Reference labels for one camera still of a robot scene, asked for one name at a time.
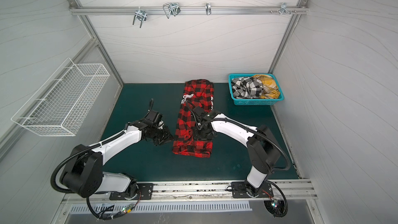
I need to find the metal clip hook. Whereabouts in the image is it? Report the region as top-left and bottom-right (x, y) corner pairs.
(205, 3), (211, 16)

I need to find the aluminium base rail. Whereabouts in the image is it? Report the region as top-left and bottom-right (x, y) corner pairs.
(62, 178), (318, 204)

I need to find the metal u-bolt hook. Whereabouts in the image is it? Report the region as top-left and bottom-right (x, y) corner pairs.
(162, 2), (181, 19)
(132, 8), (147, 28)

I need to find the metal u-bolt hook left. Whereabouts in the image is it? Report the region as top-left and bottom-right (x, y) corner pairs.
(132, 8), (147, 28)

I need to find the white wire basket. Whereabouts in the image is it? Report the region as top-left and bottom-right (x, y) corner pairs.
(11, 58), (110, 137)

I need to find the metal u-bolt hook middle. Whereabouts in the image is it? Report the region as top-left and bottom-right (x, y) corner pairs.
(162, 2), (181, 19)

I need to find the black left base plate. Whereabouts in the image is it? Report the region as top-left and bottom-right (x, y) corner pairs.
(109, 183), (153, 201)

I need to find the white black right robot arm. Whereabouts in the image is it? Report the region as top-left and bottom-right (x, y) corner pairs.
(190, 107), (283, 198)

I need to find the yellow plaid shirt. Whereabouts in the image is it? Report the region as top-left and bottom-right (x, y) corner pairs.
(253, 74), (281, 99)

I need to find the black white checkered shirt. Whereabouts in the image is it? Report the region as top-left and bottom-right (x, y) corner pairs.
(231, 77), (263, 99)

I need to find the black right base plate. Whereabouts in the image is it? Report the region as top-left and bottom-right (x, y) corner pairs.
(226, 181), (274, 199)

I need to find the aluminium horizontal rail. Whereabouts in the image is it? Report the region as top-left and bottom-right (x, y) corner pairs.
(69, 5), (309, 16)

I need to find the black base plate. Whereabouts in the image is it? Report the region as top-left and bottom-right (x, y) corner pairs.
(109, 183), (153, 201)
(226, 181), (274, 199)

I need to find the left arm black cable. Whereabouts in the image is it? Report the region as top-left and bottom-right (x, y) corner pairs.
(50, 99), (154, 221)

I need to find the white vent grille strip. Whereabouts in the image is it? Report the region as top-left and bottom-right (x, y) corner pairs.
(69, 201), (252, 214)

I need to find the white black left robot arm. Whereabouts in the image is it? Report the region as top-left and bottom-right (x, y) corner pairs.
(59, 110), (173, 199)

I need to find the aluminium corner frame post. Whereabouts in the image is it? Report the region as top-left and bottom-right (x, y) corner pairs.
(67, 0), (124, 87)

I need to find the red black plaid shirt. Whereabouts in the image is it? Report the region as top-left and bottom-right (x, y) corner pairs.
(172, 79), (214, 158)

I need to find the right aluminium corner post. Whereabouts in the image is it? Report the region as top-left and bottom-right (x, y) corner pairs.
(268, 0), (309, 74)

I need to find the metal bracket hook right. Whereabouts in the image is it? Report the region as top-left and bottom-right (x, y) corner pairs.
(269, 3), (296, 15)

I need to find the teal plastic basket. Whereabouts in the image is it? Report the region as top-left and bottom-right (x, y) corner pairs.
(228, 74), (284, 106)

